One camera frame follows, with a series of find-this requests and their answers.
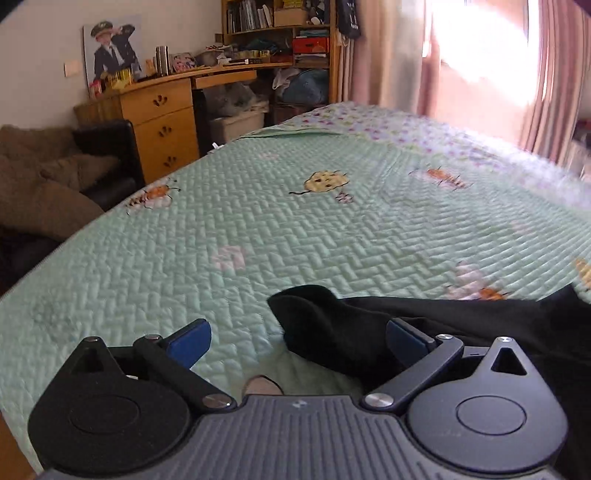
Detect black pants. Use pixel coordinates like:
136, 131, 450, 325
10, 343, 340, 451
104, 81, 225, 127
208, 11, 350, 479
267, 284, 591, 462

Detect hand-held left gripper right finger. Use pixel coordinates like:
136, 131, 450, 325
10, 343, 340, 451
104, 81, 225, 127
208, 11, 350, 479
361, 318, 528, 411

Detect brown cushions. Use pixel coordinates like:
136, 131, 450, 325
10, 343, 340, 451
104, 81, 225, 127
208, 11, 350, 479
0, 124, 122, 243

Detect green quilted bedspread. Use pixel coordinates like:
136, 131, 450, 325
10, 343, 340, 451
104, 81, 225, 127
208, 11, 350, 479
0, 102, 591, 472

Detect blue bag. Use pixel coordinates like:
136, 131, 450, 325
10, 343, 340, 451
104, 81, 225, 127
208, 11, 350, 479
277, 69, 330, 106

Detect pink curtain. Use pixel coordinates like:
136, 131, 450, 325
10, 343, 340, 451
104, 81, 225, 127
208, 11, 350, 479
519, 0, 591, 163

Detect white storage box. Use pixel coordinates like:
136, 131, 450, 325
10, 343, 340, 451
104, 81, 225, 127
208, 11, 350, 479
210, 111, 265, 145

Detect pale sheer curtain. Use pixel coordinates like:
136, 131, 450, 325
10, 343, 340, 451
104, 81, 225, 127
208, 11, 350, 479
353, 0, 435, 114

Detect window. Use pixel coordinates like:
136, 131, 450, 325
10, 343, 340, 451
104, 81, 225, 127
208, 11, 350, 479
422, 0, 541, 112

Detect black hanging bag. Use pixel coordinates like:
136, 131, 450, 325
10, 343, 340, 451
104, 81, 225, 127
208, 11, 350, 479
336, 0, 362, 39

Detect wall poster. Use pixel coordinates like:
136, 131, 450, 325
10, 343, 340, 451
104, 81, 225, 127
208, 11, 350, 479
83, 15, 143, 96

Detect wooden bookshelf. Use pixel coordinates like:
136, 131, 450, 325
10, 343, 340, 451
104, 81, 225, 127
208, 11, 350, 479
222, 0, 341, 105

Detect red box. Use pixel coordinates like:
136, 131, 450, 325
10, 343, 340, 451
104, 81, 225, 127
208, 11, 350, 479
292, 38, 330, 55

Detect black armchair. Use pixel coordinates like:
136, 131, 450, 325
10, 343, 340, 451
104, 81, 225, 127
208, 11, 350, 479
73, 119, 145, 210

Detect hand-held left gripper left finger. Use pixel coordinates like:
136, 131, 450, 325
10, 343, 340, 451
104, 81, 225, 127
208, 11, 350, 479
69, 318, 237, 411

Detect cardboard box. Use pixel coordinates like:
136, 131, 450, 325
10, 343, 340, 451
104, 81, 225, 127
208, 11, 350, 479
274, 8, 309, 27

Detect wooden desk with drawers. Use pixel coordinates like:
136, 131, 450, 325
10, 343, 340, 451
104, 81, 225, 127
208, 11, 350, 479
74, 61, 296, 185

